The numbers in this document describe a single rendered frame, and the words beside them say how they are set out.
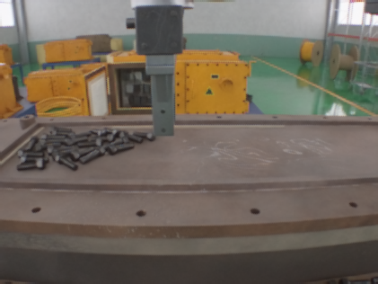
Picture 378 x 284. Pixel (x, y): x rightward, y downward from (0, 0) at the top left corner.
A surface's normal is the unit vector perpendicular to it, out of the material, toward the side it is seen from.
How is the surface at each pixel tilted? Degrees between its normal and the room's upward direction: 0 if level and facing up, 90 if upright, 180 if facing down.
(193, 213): 0
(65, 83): 90
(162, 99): 120
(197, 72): 90
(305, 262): 90
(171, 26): 90
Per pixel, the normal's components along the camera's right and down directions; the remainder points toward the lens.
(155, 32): 0.03, 0.40
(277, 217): 0.00, -0.92
